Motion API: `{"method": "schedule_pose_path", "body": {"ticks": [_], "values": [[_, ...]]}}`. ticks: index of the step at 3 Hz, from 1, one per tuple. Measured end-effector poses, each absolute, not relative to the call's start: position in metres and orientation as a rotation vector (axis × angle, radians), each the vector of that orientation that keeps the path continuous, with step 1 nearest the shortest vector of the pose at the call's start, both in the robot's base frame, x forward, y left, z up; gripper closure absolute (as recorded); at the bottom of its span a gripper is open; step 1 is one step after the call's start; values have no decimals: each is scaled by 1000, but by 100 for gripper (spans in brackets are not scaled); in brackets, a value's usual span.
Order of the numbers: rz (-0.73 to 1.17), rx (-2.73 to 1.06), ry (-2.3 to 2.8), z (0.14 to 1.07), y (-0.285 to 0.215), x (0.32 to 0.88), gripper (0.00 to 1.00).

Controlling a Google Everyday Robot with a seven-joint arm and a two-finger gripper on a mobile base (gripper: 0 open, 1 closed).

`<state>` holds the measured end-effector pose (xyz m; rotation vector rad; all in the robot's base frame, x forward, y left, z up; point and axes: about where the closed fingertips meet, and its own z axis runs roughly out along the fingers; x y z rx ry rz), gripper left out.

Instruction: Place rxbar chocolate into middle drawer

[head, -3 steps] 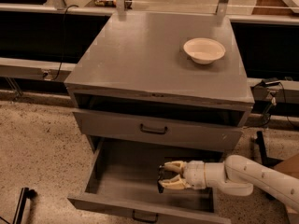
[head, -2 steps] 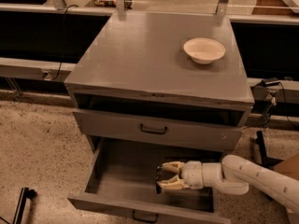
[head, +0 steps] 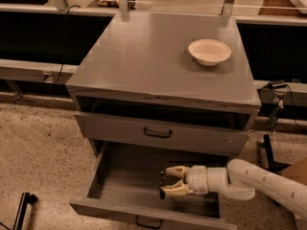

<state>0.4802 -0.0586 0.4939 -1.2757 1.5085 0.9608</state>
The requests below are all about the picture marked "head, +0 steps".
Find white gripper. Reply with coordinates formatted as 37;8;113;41
160;166;208;196

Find black rxbar chocolate bar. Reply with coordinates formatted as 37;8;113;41
159;171;166;200

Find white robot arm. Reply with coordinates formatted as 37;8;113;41
160;159;307;219

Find grey open lower drawer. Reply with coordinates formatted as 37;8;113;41
70;143;237;230

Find grey upper drawer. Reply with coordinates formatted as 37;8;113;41
75;112;248;155

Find grey drawer cabinet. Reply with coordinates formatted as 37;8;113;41
65;11;262;177

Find black metal floor stand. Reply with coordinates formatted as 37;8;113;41
262;134;277;173

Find brown cardboard box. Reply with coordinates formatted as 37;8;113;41
281;157;307;230

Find black power adapter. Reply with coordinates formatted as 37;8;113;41
268;80;288;89

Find white paper bowl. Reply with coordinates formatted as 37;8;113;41
188;39;231;66

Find wooden background table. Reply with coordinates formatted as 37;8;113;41
258;0;307;17

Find black lower drawer handle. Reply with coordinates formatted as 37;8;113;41
135;216;163;230

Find black drawer handle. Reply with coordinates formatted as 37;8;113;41
135;216;163;230
143;127;173;139

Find black upper drawer handle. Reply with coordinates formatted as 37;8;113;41
143;127;173;139

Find black floor bracket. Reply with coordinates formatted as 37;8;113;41
12;192;37;230

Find grey metal rail shelf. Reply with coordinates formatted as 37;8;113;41
0;59;78;84

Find black hanging cable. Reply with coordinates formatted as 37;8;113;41
51;4;83;84

